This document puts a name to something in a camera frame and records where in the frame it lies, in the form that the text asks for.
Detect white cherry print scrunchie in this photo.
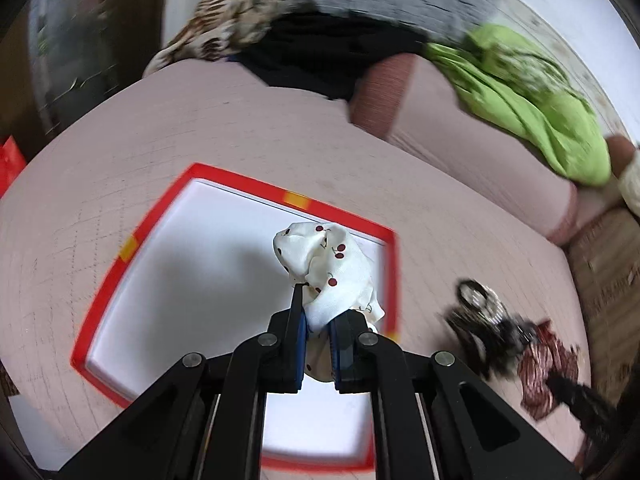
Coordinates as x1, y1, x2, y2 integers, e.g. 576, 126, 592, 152
272, 222, 385, 382

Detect dark red dotted scrunchie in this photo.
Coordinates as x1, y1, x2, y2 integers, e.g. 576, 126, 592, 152
518, 320, 579, 422

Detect red rimmed white tray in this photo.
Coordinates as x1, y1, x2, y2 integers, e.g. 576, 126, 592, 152
70, 161, 402, 474

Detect dark patterned scrunchie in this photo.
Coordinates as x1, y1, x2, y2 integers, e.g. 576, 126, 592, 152
445, 306, 538, 379

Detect pink quilted bedspread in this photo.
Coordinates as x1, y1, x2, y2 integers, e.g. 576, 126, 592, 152
1, 61, 590, 450

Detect pink pillow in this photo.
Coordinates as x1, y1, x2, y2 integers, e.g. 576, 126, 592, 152
349, 53, 578, 246

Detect green cloth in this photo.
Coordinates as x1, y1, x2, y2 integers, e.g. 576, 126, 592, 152
425, 24, 612, 186

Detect tiger print plush blanket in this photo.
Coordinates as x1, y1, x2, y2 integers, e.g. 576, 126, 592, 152
143, 0, 288, 77

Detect red bag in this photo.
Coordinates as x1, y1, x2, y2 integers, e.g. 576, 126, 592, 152
0, 136, 26, 197

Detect black bead bracelet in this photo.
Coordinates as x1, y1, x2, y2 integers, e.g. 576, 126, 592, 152
455, 278, 507, 321

